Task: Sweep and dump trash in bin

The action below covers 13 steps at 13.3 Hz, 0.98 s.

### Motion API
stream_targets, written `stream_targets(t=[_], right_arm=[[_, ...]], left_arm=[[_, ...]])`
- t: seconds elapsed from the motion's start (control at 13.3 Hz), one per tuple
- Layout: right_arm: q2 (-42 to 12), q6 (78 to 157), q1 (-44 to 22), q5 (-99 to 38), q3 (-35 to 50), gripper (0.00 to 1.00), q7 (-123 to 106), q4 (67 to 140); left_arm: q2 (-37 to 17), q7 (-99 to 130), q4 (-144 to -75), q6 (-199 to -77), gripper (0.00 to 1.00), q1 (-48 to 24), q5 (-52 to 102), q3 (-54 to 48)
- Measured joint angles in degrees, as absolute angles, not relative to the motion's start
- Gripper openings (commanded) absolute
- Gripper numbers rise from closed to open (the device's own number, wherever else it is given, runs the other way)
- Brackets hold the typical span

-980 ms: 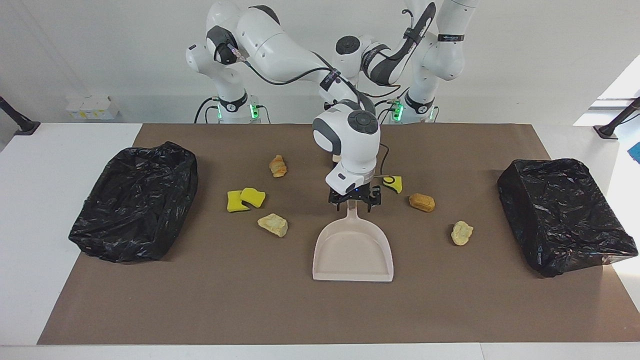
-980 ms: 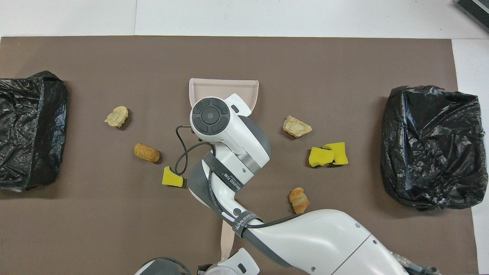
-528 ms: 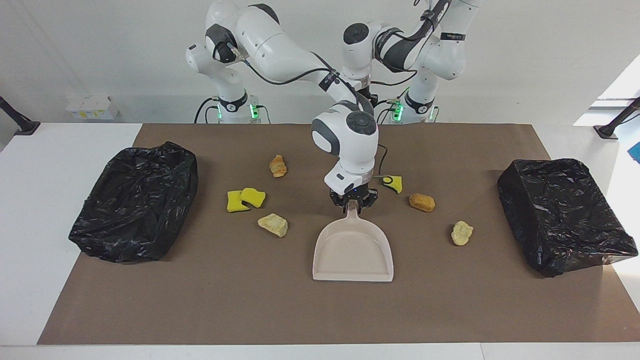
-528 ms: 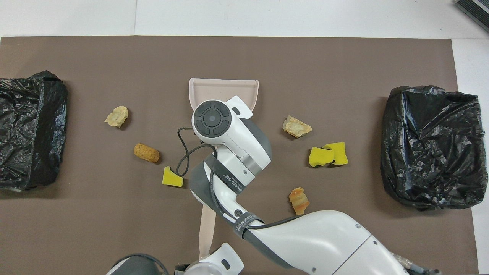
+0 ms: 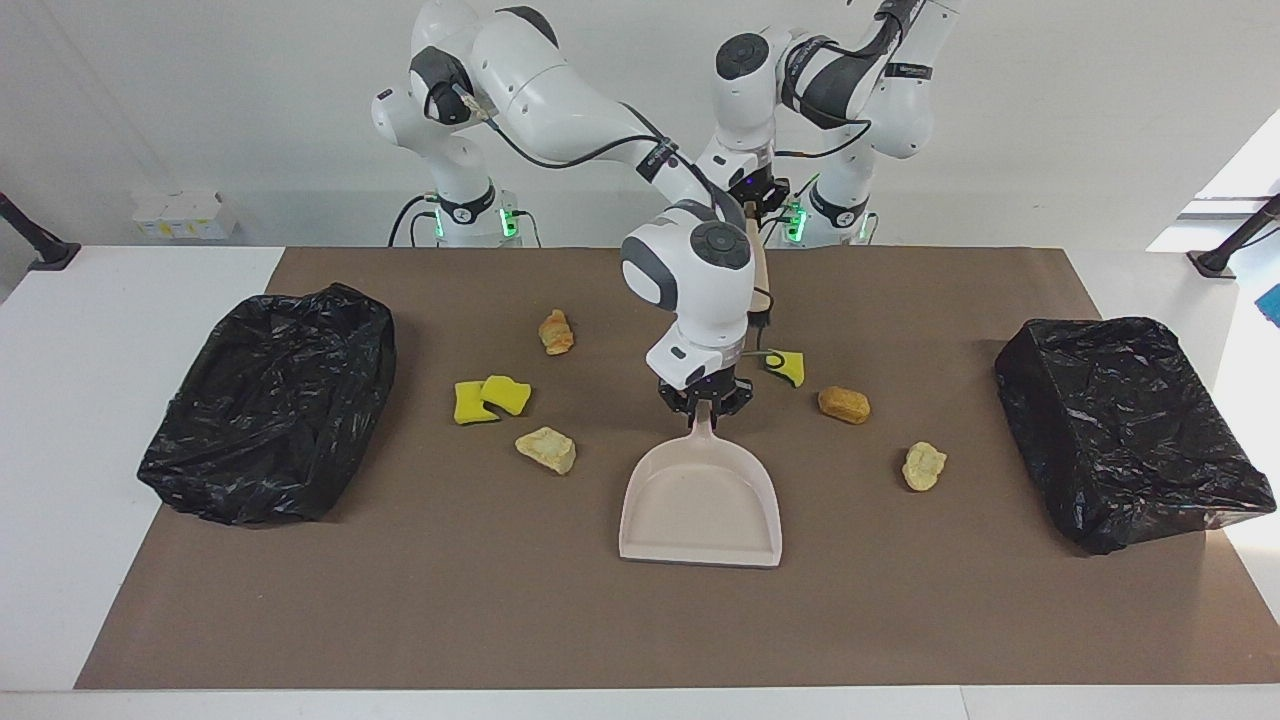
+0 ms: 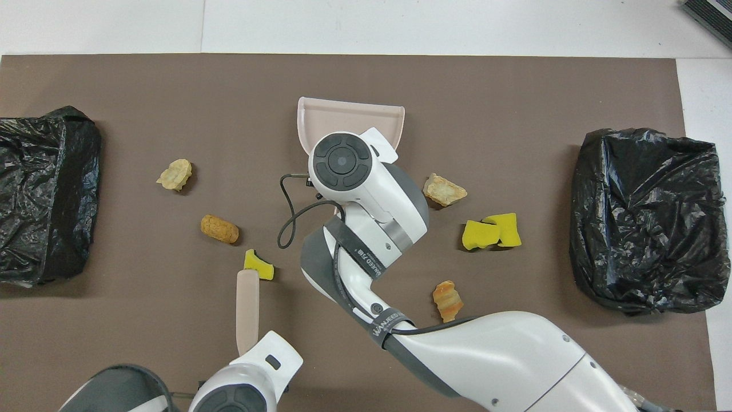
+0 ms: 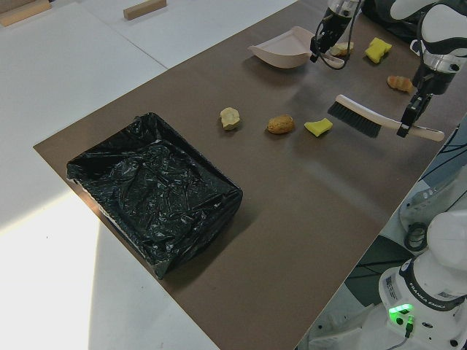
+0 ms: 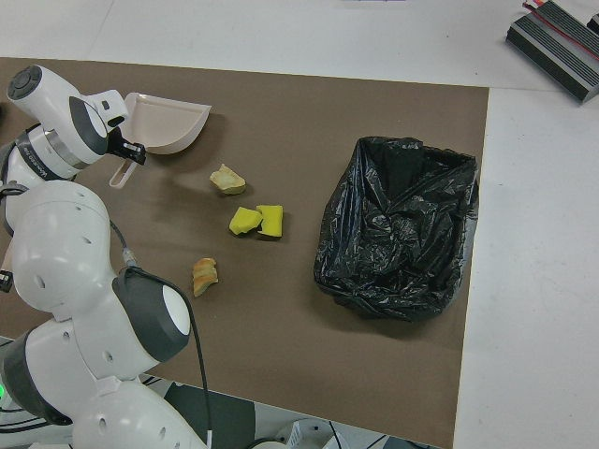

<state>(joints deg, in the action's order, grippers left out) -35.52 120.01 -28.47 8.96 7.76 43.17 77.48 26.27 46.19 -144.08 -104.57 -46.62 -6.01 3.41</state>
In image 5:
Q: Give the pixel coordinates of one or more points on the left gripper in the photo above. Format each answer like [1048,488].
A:
[745,165]

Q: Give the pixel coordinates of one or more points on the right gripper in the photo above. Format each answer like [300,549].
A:
[695,365]

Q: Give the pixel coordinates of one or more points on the beige plastic dustpan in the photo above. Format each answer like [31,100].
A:
[700,500]

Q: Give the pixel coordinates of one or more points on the yellow green-backed sponge wedge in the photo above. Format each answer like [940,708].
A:
[792,368]

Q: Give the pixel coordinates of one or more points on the brown oval bread roll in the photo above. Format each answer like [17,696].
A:
[843,404]

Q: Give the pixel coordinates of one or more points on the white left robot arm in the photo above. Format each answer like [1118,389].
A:
[900,120]

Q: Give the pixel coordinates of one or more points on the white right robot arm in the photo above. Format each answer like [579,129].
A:
[560,90]

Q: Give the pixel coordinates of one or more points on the black bag-lined trash bin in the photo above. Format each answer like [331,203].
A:
[270,400]
[1130,430]

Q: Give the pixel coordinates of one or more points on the orange striped croissant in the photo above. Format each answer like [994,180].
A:
[556,332]

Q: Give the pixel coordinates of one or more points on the brown table mat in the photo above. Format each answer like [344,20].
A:
[900,620]

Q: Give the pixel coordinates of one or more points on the blue object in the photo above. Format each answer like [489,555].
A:
[1273,305]

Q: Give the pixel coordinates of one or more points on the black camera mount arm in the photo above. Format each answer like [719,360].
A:
[45,250]
[1215,262]

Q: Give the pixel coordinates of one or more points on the white wall boxes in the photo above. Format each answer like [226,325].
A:
[185,215]

